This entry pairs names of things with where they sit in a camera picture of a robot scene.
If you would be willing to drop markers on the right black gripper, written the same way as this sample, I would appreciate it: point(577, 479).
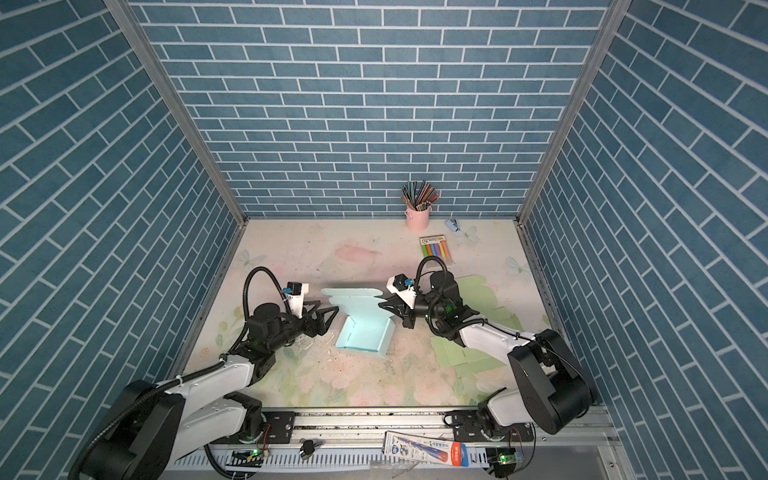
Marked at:
point(405, 312)

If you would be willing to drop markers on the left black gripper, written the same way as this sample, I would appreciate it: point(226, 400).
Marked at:
point(319, 329)

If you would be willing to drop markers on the light blue paper box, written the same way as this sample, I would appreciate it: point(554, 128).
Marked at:
point(368, 329)

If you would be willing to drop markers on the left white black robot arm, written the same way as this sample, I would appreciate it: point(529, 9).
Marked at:
point(152, 425)

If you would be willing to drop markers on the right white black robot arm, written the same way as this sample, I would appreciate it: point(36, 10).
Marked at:
point(551, 387)

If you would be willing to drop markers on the light green flat paper box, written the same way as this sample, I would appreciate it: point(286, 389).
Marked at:
point(485, 345)

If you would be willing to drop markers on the pack of coloured markers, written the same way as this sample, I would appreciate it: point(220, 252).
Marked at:
point(436, 245)

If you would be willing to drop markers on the pink pencil cup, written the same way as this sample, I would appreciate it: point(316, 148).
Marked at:
point(417, 220)

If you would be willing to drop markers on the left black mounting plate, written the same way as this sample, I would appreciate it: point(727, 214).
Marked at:
point(270, 427)

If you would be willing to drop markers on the black mounting plate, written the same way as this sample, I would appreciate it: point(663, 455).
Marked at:
point(270, 427)
point(476, 426)

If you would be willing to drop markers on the coloured pencils bundle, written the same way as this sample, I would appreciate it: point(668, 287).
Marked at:
point(419, 195)

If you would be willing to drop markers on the small black knob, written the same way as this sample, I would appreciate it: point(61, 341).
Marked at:
point(307, 449)

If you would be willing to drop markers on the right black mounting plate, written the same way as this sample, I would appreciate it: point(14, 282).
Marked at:
point(476, 426)

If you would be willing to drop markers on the white red blue package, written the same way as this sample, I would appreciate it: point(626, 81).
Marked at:
point(420, 449)

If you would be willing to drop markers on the left green circuit board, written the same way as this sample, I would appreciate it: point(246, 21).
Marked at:
point(245, 458)

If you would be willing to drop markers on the right green lit device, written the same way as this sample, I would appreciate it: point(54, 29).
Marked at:
point(501, 462)

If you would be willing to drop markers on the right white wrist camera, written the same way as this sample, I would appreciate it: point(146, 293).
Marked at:
point(404, 288)

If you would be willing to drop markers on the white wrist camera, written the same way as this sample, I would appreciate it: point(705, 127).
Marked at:
point(404, 288)
point(295, 293)

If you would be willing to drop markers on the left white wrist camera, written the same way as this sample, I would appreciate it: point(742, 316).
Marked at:
point(295, 293)

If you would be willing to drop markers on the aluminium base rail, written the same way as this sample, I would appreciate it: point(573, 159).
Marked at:
point(351, 439)

